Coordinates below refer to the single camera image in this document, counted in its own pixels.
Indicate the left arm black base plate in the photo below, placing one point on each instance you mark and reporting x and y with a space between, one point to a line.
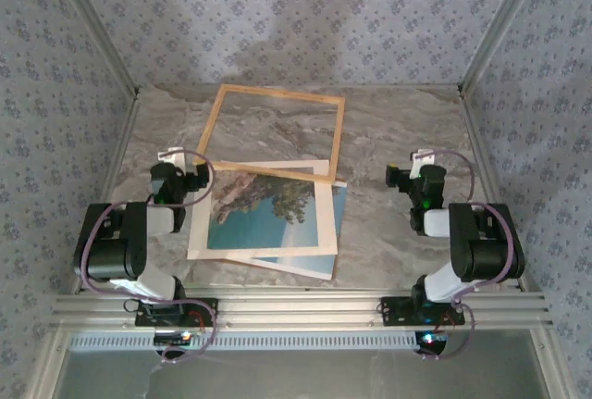
210 305

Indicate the aluminium frame leg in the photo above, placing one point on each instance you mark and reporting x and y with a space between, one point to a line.
551 366
46 366

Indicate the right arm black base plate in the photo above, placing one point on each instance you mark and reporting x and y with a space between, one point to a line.
393 311

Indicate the grey metal panel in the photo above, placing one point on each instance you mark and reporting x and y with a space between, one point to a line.
300 376

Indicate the seaside cliff photo print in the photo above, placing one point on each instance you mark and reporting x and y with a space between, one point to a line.
259 228

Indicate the aluminium corner post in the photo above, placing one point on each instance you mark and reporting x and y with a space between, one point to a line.
95 24
501 24

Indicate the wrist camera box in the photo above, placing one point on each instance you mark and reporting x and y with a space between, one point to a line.
418 158
170 154

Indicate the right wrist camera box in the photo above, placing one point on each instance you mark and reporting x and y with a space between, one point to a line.
418 158

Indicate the long aluminium mounting rail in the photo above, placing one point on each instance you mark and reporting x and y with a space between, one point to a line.
300 308

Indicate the light wooden picture frame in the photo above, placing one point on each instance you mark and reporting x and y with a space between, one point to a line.
282 92

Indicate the white picture mat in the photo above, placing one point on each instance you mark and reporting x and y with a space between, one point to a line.
327 214

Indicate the black controller board with LED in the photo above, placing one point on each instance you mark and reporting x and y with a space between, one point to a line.
168 338
430 345

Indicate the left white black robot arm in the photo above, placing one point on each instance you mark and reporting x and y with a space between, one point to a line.
115 255

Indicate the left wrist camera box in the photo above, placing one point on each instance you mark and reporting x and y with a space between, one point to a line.
170 154

